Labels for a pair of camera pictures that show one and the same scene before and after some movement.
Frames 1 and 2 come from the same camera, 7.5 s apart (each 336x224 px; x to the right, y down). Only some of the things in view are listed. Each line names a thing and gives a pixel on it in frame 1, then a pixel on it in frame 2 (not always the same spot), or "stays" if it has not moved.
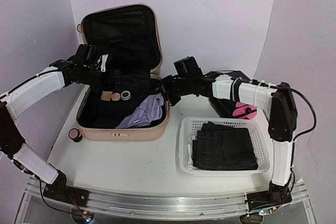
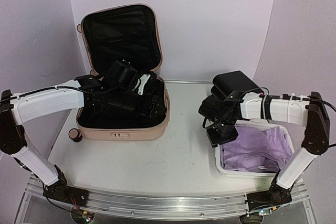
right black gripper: [164, 83] → [216, 141]
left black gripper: [115, 83] → [149, 110]
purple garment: [151, 109] → [264, 150]
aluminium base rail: [165, 205] stays
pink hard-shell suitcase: [129, 34] stays
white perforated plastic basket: [188, 125] → [261, 149]
